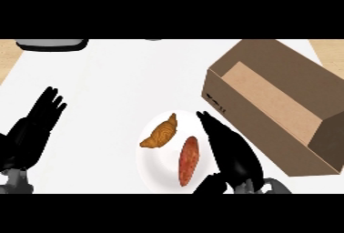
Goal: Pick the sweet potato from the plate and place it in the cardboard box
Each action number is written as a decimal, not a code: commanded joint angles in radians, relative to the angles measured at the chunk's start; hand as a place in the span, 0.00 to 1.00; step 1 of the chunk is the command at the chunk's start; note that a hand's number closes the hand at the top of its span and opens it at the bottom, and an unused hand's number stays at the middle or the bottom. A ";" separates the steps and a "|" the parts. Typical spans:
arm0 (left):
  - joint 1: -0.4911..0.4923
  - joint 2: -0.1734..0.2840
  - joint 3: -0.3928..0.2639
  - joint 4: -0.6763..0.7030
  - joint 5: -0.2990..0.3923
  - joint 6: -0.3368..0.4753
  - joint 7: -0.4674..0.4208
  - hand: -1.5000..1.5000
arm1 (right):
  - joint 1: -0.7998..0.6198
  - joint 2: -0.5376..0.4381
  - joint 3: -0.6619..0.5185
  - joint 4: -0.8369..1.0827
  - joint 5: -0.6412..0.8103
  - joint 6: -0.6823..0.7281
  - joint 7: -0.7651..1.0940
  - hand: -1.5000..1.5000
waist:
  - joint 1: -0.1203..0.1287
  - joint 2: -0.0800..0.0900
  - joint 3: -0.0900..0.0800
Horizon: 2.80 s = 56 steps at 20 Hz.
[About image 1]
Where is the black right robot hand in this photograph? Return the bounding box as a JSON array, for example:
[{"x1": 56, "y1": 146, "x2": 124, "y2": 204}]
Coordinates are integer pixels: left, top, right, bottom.
[{"x1": 192, "y1": 110, "x2": 266, "y2": 195}]

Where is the reddish sweet potato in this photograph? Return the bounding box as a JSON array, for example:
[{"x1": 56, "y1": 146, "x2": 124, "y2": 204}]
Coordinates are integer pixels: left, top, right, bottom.
[{"x1": 177, "y1": 136, "x2": 203, "y2": 187}]

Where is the golden brown croissant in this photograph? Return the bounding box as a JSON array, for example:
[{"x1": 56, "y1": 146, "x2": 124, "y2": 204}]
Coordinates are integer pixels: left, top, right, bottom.
[{"x1": 139, "y1": 112, "x2": 179, "y2": 149}]

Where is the brown cardboard box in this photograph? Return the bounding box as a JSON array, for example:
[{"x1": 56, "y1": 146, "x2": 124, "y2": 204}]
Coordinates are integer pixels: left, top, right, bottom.
[{"x1": 201, "y1": 39, "x2": 344, "y2": 177}]

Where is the white round plate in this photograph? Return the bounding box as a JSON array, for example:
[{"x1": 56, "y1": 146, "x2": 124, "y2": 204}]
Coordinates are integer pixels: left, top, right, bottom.
[{"x1": 135, "y1": 109, "x2": 226, "y2": 195}]

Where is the black and grey appliance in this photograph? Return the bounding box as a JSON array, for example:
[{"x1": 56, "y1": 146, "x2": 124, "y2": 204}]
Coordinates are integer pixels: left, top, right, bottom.
[{"x1": 15, "y1": 39, "x2": 90, "y2": 52}]

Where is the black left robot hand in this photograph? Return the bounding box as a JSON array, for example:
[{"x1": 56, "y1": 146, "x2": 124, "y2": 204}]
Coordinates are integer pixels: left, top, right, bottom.
[{"x1": 0, "y1": 86, "x2": 68, "y2": 171}]

